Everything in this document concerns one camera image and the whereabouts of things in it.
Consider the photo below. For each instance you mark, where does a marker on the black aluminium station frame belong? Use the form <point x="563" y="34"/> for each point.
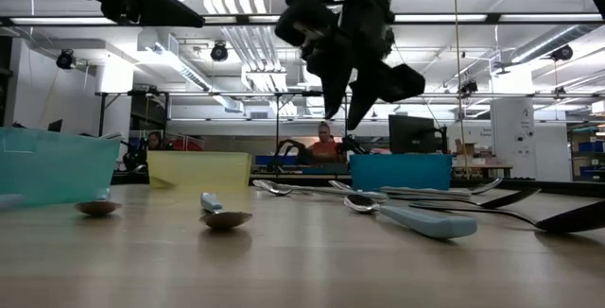
<point x="543" y="187"/>

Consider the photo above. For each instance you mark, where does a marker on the yellow plastic bin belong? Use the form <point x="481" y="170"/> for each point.
<point x="198" y="166"/>

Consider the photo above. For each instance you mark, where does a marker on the green translucent plastic bin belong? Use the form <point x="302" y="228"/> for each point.
<point x="57" y="166"/>

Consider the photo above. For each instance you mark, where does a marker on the black overhead light beam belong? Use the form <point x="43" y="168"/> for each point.
<point x="242" y="20"/>

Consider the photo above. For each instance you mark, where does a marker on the cardboard box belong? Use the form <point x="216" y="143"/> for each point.
<point x="465" y="148"/>

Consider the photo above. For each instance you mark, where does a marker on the black background robot arm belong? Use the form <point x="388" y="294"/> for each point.
<point x="288" y="143"/>

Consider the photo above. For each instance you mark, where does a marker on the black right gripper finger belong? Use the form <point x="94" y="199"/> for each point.
<point x="366" y="95"/>
<point x="333" y="86"/>

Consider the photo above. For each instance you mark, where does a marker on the white pillar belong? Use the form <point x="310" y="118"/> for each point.
<point x="513" y="138"/>

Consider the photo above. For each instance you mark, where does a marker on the brown background table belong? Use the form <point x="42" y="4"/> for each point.
<point x="482" y="167"/>

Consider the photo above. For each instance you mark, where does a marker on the black background rig frame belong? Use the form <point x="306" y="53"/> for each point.
<point x="277" y="128"/>

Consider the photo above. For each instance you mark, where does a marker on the blue background crate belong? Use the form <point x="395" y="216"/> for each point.
<point x="271" y="160"/>

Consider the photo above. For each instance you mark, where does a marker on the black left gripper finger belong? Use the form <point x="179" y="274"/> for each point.
<point x="170" y="10"/>

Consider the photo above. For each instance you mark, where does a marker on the blue plastic bin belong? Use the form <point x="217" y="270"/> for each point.
<point x="402" y="171"/>

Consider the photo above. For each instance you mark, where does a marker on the black computer monitor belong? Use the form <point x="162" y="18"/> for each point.
<point x="411" y="133"/>

